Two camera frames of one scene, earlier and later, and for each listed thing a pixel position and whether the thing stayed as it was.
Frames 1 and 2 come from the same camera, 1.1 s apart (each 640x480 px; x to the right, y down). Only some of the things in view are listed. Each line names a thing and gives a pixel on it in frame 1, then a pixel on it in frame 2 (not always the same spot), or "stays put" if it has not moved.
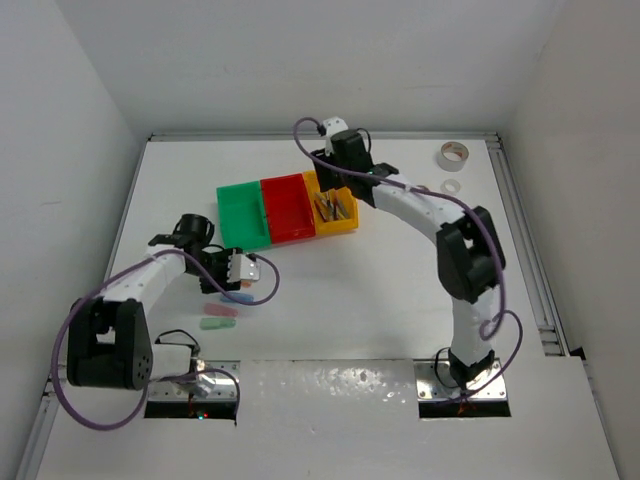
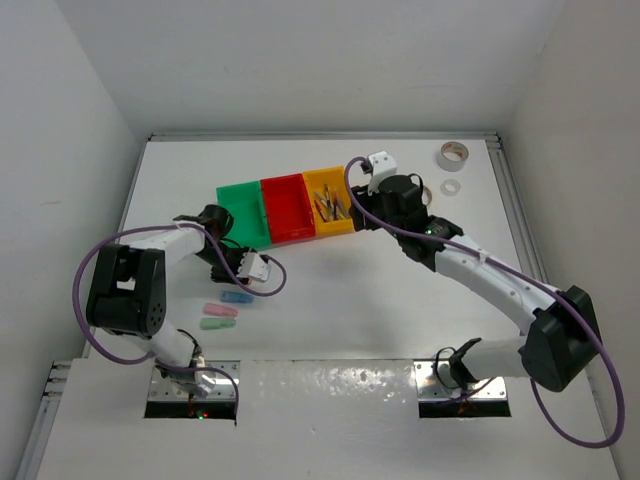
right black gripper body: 331,177 → 372,205
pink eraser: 214,309 stays put
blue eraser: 239,296 stays put
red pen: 319,210 stays put
